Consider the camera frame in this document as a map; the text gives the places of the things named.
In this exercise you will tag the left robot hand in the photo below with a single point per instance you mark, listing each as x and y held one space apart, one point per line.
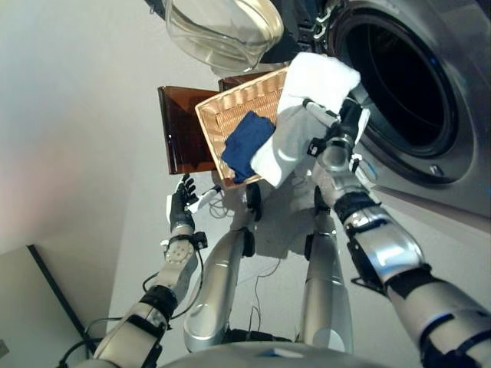
178 211

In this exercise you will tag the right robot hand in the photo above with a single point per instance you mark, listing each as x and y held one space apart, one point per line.
351 119

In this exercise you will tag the white garment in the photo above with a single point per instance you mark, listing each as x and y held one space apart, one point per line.
318 76

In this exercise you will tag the blue garment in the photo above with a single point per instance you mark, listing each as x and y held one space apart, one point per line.
245 145

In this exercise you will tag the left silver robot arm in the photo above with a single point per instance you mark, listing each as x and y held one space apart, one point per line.
176 253

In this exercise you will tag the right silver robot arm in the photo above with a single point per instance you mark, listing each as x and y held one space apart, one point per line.
391 253

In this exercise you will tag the grey front-load washing machine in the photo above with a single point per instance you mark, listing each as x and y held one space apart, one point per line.
468 126

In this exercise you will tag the left silver robot leg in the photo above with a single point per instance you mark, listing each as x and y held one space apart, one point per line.
215 283

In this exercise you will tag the wicker laundry basket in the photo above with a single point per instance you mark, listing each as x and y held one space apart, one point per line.
230 111

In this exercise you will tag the round glass washer door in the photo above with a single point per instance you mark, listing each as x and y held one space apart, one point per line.
222 38

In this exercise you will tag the white board with black edge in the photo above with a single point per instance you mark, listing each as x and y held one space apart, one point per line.
23 291

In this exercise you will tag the grey robot torso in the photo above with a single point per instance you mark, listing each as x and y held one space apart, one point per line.
276 356

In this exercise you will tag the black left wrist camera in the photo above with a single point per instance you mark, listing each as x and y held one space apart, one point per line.
200 240

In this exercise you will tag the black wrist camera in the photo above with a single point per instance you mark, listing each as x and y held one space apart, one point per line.
314 147
200 240

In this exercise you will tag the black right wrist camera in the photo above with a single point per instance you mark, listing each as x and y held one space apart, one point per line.
314 147

